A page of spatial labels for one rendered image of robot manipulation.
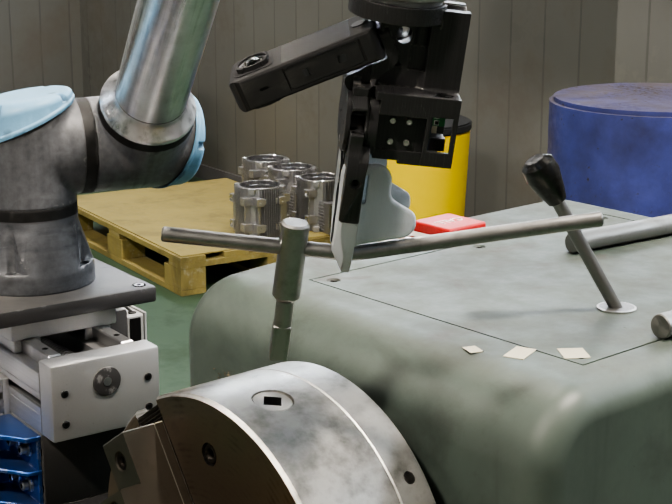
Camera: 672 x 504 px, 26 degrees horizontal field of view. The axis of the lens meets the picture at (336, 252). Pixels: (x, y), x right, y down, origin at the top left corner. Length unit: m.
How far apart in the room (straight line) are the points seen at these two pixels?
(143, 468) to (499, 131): 5.04
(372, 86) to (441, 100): 0.05
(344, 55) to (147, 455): 0.38
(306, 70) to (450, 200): 4.62
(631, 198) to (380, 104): 3.32
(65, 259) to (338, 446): 0.69
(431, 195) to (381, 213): 4.52
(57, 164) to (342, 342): 0.56
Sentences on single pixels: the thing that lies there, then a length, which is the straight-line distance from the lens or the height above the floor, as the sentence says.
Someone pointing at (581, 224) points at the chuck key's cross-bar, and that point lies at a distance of 1.13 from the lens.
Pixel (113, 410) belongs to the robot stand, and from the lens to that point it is 1.69.
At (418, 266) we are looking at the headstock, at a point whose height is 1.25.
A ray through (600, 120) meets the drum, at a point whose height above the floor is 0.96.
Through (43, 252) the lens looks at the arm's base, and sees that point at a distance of 1.75.
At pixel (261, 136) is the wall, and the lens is 7.70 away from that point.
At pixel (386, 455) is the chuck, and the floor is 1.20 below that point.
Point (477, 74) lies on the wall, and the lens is 6.24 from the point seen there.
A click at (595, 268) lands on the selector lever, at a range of 1.33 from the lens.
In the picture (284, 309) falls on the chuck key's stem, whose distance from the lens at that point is 1.12.
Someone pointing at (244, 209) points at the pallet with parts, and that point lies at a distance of 6.10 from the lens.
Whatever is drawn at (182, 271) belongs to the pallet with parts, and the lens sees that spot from 5.91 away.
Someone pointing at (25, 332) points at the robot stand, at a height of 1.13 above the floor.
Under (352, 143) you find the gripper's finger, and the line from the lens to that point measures 1.04.
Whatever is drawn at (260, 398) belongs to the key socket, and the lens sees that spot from 1.17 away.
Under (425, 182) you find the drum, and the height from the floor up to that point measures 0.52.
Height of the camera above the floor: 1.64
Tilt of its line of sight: 14 degrees down
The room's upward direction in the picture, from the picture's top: straight up
